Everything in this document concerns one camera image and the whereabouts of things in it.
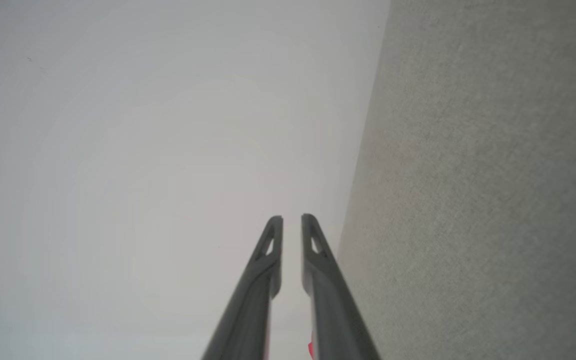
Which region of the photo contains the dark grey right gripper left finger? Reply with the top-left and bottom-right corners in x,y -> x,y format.
202,215 -> 284,360

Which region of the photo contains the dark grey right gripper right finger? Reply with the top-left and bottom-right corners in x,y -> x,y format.
301,214 -> 382,360

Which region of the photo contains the grey fabric sofa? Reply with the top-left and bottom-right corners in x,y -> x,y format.
337,0 -> 576,360

